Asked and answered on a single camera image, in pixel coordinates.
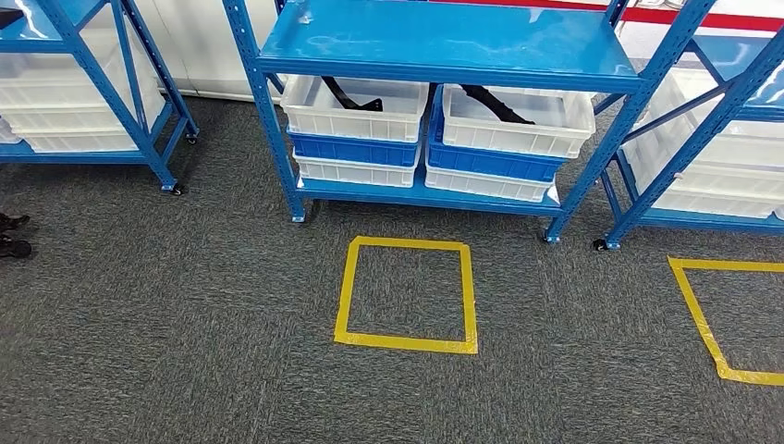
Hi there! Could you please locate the blue metal shelf rack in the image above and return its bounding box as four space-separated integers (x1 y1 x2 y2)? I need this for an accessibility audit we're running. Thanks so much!
591 0 784 253
221 0 719 246

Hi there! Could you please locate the blue plastic bin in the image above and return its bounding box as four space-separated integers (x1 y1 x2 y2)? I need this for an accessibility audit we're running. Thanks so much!
425 84 569 184
286 127 423 169

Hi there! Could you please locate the yellow floor tape marking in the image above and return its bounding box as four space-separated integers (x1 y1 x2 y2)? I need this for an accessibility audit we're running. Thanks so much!
333 235 480 356
667 255 784 388

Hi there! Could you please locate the black curved bracket part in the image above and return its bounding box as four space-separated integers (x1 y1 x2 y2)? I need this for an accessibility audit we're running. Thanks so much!
321 76 385 114
459 83 537 126

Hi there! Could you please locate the blue wheeled trolley frame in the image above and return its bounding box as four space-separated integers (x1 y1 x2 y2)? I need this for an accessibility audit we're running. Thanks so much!
0 0 201 197

